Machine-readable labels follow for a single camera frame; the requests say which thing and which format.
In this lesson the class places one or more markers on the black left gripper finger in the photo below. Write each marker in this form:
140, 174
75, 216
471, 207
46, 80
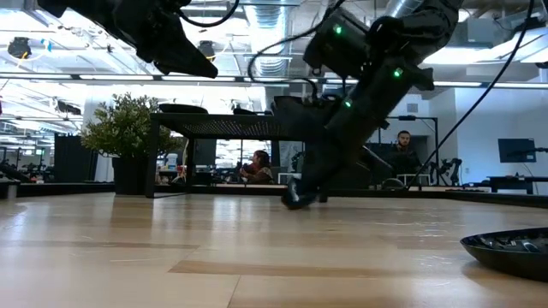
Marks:
188, 60

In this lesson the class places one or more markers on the small white table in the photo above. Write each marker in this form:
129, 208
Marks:
421, 175

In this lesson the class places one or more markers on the black partition panel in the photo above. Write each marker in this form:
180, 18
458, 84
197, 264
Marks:
73, 158

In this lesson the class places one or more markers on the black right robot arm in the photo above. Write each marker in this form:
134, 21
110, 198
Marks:
406, 34

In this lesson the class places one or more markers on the black hanging dome camera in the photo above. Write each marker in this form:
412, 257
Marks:
206, 49
19, 48

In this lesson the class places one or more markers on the black perforated metal shelf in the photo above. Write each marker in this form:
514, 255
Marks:
214, 127

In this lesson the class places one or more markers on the silver ventilation duct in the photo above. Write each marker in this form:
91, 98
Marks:
269, 25

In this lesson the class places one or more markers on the long white light strip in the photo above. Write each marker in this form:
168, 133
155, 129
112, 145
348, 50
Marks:
115, 77

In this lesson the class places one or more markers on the dark wall monitor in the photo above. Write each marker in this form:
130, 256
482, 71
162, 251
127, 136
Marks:
516, 150

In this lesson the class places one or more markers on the black background robot arm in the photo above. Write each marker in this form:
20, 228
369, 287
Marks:
445, 167

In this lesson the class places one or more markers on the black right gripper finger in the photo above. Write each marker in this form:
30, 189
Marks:
308, 196

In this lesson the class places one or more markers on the green potted plant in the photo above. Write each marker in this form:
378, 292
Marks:
124, 128

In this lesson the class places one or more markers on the grey box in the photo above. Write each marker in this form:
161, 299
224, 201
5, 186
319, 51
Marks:
8, 188

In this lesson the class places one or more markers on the black aluminium table frame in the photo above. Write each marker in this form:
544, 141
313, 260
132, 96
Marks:
471, 196

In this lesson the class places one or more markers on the grey wall vent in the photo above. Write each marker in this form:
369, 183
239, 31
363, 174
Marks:
412, 108

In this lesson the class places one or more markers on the black tall frame stand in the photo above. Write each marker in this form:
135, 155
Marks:
424, 118

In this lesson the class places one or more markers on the person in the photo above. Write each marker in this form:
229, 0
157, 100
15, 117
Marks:
404, 160
259, 171

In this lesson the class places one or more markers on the black glossy round dish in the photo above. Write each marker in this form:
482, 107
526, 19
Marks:
505, 258

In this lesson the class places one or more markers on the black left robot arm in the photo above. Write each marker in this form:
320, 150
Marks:
77, 10

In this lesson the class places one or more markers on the low black desk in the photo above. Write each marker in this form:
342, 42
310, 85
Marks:
514, 179

